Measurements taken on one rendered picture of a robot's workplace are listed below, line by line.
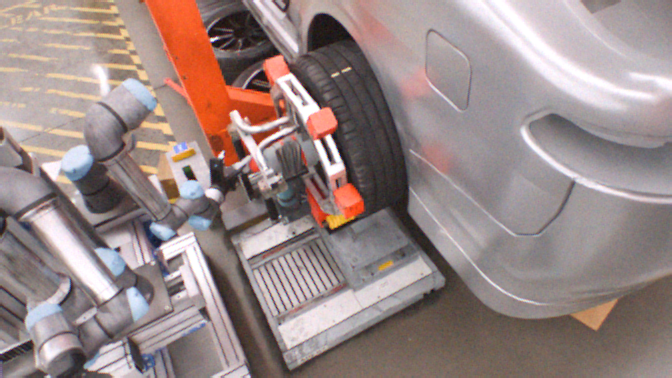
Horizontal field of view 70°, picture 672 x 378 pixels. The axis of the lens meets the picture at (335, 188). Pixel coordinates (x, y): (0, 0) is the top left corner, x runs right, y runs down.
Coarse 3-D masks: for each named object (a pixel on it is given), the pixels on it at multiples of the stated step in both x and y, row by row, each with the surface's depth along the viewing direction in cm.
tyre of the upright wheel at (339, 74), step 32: (320, 64) 166; (352, 64) 163; (320, 96) 161; (352, 96) 158; (384, 96) 160; (352, 128) 157; (384, 128) 160; (352, 160) 159; (384, 160) 162; (384, 192) 172
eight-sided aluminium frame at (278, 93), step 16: (288, 80) 171; (272, 96) 192; (288, 96) 166; (304, 96) 164; (304, 112) 159; (320, 144) 160; (320, 160) 163; (336, 160) 161; (304, 176) 208; (336, 176) 163; (336, 208) 175
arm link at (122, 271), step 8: (104, 248) 144; (104, 256) 140; (112, 256) 140; (120, 256) 143; (112, 264) 138; (120, 264) 141; (112, 272) 138; (120, 272) 140; (128, 272) 145; (120, 280) 141; (128, 280) 144; (80, 288) 136; (128, 288) 145
